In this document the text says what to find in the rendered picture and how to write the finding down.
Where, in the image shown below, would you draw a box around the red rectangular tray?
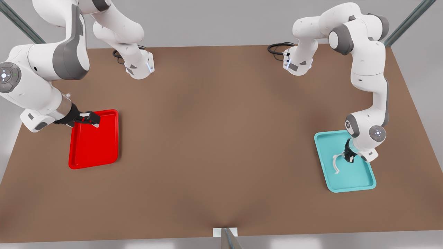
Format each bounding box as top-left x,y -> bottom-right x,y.
68,109 -> 119,170

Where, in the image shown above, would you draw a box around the white frame post foot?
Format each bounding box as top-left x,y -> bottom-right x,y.
213,228 -> 239,238

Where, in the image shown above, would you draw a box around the teal rectangular tray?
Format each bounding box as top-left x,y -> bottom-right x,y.
314,130 -> 377,193

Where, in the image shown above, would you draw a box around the white drainage pipe clamp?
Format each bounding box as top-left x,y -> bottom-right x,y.
332,154 -> 345,175

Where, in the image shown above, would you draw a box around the silver frame post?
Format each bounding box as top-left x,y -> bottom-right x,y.
0,0 -> 46,45
383,0 -> 437,47
221,228 -> 243,249

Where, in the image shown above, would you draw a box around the black cable loop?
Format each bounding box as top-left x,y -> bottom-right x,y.
268,42 -> 297,62
112,45 -> 147,65

